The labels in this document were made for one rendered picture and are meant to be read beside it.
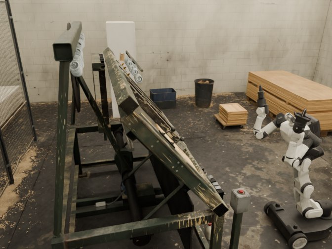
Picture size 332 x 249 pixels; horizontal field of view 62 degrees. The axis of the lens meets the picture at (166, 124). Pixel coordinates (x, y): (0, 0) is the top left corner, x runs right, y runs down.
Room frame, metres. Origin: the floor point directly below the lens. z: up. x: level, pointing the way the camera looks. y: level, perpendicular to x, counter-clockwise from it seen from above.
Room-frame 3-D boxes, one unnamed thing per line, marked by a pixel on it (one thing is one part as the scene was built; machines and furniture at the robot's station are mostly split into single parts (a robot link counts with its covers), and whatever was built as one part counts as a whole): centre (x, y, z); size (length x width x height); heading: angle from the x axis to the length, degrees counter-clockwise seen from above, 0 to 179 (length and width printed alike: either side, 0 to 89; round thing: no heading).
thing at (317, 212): (2.51, -1.63, 0.28); 0.21 x 0.20 x 0.13; 100
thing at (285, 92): (6.15, -2.90, 0.39); 2.46 x 1.05 x 0.78; 11
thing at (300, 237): (2.20, -1.40, 0.10); 0.20 x 0.05 x 0.20; 100
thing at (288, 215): (2.50, -1.59, 0.19); 0.64 x 0.52 x 0.33; 100
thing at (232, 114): (5.56, -1.37, 0.20); 0.61 x 0.53 x 0.40; 11
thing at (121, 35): (6.24, 0.98, 1.03); 0.61 x 0.58 x 2.05; 11
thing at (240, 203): (1.94, -0.64, 0.84); 0.12 x 0.12 x 0.18; 14
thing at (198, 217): (2.74, 0.44, 0.41); 2.20 x 1.38 x 0.83; 14
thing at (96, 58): (3.41, 0.83, 1.38); 0.70 x 0.15 x 0.85; 14
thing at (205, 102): (6.80, -0.95, 0.33); 0.52 x 0.51 x 0.65; 11
